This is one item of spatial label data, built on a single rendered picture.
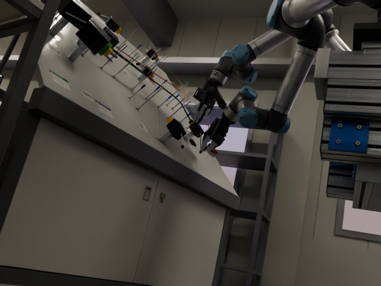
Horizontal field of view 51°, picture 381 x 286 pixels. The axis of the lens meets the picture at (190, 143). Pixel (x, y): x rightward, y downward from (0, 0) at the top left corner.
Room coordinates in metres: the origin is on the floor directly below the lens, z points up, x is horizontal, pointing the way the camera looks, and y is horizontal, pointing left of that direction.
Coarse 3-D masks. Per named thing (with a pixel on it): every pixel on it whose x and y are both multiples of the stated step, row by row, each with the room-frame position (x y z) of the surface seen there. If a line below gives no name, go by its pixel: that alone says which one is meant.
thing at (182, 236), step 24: (168, 192) 1.56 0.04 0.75; (192, 192) 1.68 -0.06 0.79; (168, 216) 1.58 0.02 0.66; (192, 216) 1.71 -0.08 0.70; (216, 216) 1.87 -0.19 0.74; (144, 240) 1.50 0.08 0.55; (168, 240) 1.61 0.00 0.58; (192, 240) 1.74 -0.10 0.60; (216, 240) 1.90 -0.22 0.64; (144, 264) 1.52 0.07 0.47; (168, 264) 1.64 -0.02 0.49; (192, 264) 1.78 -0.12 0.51
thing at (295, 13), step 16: (288, 0) 1.18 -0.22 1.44; (304, 0) 1.07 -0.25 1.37; (320, 0) 1.01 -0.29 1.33; (336, 0) 0.94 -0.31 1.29; (352, 0) 0.91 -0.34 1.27; (368, 0) 0.89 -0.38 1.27; (272, 16) 1.23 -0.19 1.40; (288, 16) 1.19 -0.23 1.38; (304, 16) 1.14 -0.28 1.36; (288, 32) 1.28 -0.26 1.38; (304, 32) 1.27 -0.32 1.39
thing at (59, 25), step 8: (64, 0) 1.15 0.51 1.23; (72, 0) 1.13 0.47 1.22; (64, 8) 1.14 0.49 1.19; (72, 8) 1.15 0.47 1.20; (80, 8) 1.16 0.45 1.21; (64, 16) 1.17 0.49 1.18; (72, 16) 1.17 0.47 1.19; (80, 16) 1.18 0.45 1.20; (88, 16) 1.19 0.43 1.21; (56, 24) 1.21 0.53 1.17; (64, 24) 1.21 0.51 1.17; (80, 24) 1.21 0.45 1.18; (56, 32) 1.23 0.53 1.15
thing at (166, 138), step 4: (172, 120) 1.45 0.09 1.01; (176, 120) 1.46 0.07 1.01; (168, 124) 1.46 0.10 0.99; (172, 124) 1.45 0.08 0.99; (176, 124) 1.44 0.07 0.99; (180, 124) 1.47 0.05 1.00; (168, 128) 1.46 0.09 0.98; (172, 128) 1.45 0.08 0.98; (176, 128) 1.44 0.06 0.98; (180, 128) 1.43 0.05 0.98; (168, 132) 1.47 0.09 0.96; (172, 132) 1.44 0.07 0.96; (176, 132) 1.44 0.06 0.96; (180, 132) 1.44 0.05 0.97; (184, 132) 1.45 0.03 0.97; (164, 136) 1.48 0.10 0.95; (168, 136) 1.47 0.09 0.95; (172, 136) 1.45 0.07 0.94; (176, 136) 1.46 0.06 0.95; (180, 136) 1.46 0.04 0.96; (160, 140) 1.49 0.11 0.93; (164, 140) 1.48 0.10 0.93; (168, 140) 1.49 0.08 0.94; (164, 144) 1.50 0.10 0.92
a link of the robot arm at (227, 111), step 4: (228, 104) 1.58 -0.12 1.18; (228, 108) 1.57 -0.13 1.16; (224, 112) 1.59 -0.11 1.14; (228, 112) 1.57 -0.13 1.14; (232, 112) 1.56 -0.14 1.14; (228, 116) 1.58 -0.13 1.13; (232, 116) 1.57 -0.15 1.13; (236, 116) 1.57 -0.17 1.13; (232, 120) 1.59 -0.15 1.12; (236, 120) 1.60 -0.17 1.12
